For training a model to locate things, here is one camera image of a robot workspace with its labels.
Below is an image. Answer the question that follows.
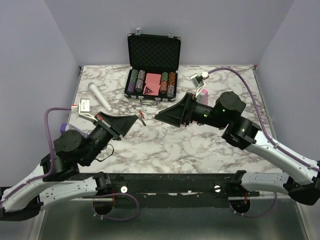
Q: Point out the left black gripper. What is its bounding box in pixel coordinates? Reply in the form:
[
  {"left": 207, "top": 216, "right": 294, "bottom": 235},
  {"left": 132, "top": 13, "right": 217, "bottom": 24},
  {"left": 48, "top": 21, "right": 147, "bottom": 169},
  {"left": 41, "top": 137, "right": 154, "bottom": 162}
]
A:
[{"left": 82, "top": 111, "right": 139, "bottom": 167}]

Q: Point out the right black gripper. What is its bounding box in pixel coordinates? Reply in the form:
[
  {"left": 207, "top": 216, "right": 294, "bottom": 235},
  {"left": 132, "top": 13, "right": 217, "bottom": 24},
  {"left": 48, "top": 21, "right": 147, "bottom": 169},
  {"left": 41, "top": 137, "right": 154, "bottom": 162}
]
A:
[{"left": 154, "top": 92, "right": 228, "bottom": 130}]

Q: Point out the silver key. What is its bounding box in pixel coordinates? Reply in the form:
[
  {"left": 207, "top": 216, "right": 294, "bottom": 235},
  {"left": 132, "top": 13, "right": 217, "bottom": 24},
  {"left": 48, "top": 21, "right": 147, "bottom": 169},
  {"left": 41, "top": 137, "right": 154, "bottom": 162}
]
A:
[{"left": 139, "top": 118, "right": 147, "bottom": 127}]

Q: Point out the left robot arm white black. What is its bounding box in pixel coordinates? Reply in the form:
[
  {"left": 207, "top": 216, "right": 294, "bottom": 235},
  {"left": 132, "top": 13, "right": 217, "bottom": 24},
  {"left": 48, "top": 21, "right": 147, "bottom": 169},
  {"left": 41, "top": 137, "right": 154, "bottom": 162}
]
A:
[{"left": 0, "top": 112, "right": 139, "bottom": 222}]

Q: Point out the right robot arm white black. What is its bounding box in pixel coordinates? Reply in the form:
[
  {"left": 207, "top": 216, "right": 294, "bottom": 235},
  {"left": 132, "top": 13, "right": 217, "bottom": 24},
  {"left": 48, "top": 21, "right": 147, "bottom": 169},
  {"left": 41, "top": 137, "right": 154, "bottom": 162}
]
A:
[{"left": 154, "top": 91, "right": 320, "bottom": 206}]

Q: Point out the pink metronome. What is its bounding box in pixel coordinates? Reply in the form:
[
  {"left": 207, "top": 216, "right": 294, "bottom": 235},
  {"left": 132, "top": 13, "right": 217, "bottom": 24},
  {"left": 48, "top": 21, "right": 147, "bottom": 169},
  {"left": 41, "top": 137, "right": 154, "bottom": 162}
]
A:
[{"left": 196, "top": 89, "right": 208, "bottom": 105}]

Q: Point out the purple metronome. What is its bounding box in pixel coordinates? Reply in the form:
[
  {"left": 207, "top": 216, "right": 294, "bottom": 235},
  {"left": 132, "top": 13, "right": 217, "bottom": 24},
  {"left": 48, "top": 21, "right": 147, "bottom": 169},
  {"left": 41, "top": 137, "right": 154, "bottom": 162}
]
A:
[{"left": 60, "top": 123, "right": 88, "bottom": 138}]

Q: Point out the red playing card deck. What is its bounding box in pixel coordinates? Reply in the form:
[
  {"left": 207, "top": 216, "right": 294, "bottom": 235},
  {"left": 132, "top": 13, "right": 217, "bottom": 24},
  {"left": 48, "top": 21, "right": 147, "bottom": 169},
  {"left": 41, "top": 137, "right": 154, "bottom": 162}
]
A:
[{"left": 143, "top": 73, "right": 161, "bottom": 96}]

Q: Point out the white microphone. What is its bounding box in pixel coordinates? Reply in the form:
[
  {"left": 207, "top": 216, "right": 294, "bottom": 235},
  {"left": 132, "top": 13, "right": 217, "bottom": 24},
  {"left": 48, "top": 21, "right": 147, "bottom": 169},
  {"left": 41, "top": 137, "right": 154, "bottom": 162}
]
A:
[{"left": 88, "top": 82, "right": 113, "bottom": 112}]

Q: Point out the black poker chip case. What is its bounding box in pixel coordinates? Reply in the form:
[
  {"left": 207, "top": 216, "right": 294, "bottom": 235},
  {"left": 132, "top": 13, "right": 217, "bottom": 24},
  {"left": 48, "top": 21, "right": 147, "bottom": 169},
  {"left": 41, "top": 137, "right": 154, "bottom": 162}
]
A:
[{"left": 124, "top": 30, "right": 182, "bottom": 102}]

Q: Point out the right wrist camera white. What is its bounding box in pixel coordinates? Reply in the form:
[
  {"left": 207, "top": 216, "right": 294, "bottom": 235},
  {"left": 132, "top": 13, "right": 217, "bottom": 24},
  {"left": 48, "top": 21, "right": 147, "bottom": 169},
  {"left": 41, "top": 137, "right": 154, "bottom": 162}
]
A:
[{"left": 190, "top": 71, "right": 209, "bottom": 98}]

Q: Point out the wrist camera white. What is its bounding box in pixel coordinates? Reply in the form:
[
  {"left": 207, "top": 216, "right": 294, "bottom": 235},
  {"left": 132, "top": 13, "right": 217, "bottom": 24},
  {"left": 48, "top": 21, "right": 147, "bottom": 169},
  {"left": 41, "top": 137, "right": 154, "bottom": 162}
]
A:
[
  {"left": 71, "top": 98, "right": 96, "bottom": 122},
  {"left": 190, "top": 71, "right": 209, "bottom": 98}
]

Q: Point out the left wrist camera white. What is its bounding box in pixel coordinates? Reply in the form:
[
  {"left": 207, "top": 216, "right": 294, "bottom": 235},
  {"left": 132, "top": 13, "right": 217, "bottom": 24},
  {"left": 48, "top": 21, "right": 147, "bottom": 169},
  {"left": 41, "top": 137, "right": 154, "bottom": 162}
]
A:
[{"left": 71, "top": 98, "right": 96, "bottom": 122}]

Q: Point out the black mounting rail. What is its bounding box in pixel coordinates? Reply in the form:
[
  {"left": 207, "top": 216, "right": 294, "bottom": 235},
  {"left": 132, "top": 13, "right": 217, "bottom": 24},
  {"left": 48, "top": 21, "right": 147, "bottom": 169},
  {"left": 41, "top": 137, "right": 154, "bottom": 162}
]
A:
[{"left": 80, "top": 170, "right": 260, "bottom": 210}]

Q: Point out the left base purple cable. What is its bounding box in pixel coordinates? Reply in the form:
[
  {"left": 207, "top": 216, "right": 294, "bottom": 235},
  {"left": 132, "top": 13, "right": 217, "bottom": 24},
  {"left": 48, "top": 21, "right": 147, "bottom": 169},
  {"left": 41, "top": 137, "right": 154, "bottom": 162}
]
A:
[{"left": 92, "top": 191, "right": 141, "bottom": 221}]

